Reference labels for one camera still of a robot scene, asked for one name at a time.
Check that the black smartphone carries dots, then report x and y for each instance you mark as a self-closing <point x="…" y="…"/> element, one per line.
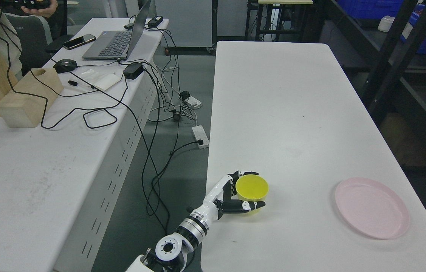
<point x="77" y="42"/>

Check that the white robot forearm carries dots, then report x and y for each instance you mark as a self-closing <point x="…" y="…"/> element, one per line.
<point x="170" y="252"/>

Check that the blue plastic crate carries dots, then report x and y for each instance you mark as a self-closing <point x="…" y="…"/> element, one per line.
<point x="377" y="9"/>

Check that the light wooden block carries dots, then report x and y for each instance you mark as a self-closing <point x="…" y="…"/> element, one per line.
<point x="24" y="106"/>

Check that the black power adapter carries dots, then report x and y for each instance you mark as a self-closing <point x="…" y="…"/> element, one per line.
<point x="133" y="70"/>

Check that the pink plastic plate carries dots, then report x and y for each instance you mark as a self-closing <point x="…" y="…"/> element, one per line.
<point x="372" y="208"/>

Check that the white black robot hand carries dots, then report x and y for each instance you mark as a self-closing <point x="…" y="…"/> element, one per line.
<point x="223" y="198"/>

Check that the silver laptop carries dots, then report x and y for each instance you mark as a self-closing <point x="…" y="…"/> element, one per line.
<point x="118" y="45"/>

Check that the black metal shelf rack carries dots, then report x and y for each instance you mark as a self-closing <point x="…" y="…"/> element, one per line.
<point x="386" y="85"/>

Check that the white folding table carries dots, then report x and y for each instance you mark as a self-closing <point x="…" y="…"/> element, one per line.
<point x="288" y="112"/>

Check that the black computer mouse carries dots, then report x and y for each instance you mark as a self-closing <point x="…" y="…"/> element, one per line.
<point x="65" y="66"/>

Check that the grey office chair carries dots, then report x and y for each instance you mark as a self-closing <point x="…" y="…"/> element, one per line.
<point x="36" y="40"/>

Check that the yellow plastic cup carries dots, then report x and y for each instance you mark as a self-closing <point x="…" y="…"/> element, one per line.
<point x="252" y="188"/>

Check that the white paper packet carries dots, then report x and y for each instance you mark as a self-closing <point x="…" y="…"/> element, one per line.
<point x="99" y="80"/>

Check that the white desk with panel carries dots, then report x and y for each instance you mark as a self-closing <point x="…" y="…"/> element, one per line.
<point x="59" y="183"/>

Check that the white power strip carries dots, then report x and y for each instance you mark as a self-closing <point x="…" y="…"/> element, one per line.
<point x="192" y="103"/>
<point x="200" y="136"/>

